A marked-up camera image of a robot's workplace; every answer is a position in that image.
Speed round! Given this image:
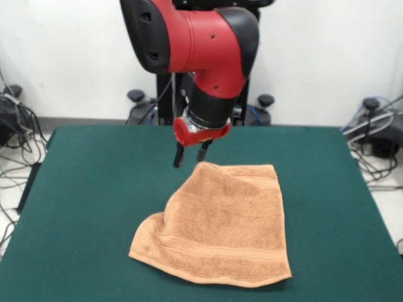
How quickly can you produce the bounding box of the black cable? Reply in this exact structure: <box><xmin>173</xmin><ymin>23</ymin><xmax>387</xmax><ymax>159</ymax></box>
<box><xmin>138</xmin><ymin>74</ymin><xmax>176</xmax><ymax>125</ymax></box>

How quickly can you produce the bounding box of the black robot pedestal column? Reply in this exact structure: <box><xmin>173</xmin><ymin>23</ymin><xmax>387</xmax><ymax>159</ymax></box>
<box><xmin>156</xmin><ymin>0</ymin><xmax>275</xmax><ymax>126</ymax></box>

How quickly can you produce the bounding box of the dark green table cloth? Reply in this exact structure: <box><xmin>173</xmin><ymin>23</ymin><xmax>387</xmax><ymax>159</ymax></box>
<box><xmin>0</xmin><ymin>125</ymin><xmax>403</xmax><ymax>302</ymax></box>

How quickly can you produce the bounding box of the orange terry towel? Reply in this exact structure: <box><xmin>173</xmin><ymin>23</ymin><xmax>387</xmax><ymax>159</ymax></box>
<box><xmin>128</xmin><ymin>162</ymin><xmax>293</xmax><ymax>288</ymax></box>

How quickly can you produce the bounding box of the black pedestal foot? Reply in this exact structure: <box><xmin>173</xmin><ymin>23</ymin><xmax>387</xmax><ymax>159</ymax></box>
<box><xmin>344</xmin><ymin>97</ymin><xmax>403</xmax><ymax>158</ymax></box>
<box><xmin>125</xmin><ymin>89</ymin><xmax>160</xmax><ymax>126</ymax></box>
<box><xmin>245</xmin><ymin>93</ymin><xmax>276</xmax><ymax>126</ymax></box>
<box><xmin>0</xmin><ymin>84</ymin><xmax>25</xmax><ymax>148</ymax></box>

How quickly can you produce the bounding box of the blue cable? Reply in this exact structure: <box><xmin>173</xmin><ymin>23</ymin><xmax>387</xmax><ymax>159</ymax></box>
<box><xmin>341</xmin><ymin>96</ymin><xmax>396</xmax><ymax>133</ymax></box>

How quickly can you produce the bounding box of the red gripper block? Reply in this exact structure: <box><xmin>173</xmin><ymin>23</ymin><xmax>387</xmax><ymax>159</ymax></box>
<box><xmin>173</xmin><ymin>116</ymin><xmax>233</xmax><ymax>169</ymax></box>

